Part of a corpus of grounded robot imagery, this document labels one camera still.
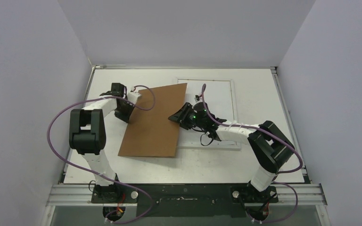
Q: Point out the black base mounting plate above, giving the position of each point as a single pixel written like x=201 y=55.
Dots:
x=184 y=200

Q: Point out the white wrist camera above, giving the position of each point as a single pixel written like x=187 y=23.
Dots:
x=133 y=95
x=198 y=98

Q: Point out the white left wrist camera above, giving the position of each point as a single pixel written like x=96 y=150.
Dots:
x=133 y=95

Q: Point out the aluminium front rail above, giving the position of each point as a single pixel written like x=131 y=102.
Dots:
x=81 y=195

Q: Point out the white picture frame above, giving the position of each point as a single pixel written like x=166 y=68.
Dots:
x=234 y=99

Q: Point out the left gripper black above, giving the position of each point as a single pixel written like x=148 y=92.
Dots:
x=127 y=117

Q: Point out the white brown backing board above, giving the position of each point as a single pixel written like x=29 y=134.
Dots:
x=150 y=133

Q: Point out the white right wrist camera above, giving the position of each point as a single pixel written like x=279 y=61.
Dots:
x=198 y=98

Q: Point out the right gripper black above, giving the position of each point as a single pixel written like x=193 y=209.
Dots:
x=183 y=115

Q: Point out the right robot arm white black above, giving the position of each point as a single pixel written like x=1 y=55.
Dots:
x=270 y=146

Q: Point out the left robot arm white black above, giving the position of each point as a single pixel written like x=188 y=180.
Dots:
x=88 y=137

